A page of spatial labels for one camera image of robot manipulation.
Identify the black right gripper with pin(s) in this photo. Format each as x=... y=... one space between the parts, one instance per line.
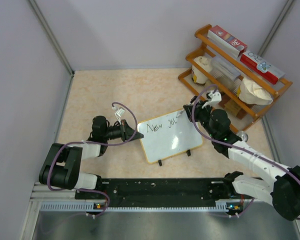
x=198 y=109

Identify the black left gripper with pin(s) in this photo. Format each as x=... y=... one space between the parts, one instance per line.
x=127 y=132

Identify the white board yellow frame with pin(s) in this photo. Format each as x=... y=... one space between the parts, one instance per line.
x=166 y=136

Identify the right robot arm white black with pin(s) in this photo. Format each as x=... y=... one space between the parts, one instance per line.
x=278 y=185

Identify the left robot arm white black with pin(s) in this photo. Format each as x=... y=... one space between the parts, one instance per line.
x=61 y=168

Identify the brown red blocks on shelf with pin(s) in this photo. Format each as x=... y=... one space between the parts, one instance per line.
x=232 y=107

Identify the tan block on shelf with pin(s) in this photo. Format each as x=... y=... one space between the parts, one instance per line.
x=210 y=86

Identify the wooden two tier shelf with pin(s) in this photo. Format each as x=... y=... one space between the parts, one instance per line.
x=255 y=112

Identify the grey clear plastic box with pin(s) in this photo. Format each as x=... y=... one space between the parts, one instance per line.
x=225 y=73

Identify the red toothpaste box lower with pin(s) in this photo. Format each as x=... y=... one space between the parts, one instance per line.
x=262 y=67

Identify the red toothpaste box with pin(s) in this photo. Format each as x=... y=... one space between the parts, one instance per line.
x=226 y=41
x=262 y=67

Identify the red toothpaste box upper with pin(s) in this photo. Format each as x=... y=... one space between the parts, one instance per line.
x=226 y=41

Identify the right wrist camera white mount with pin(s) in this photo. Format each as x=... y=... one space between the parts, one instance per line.
x=214 y=98

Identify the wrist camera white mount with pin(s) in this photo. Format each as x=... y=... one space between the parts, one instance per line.
x=118 y=112
x=214 y=98

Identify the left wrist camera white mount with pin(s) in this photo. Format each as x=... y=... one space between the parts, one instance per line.
x=118 y=112

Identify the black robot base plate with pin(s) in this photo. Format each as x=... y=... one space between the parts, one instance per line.
x=165 y=192

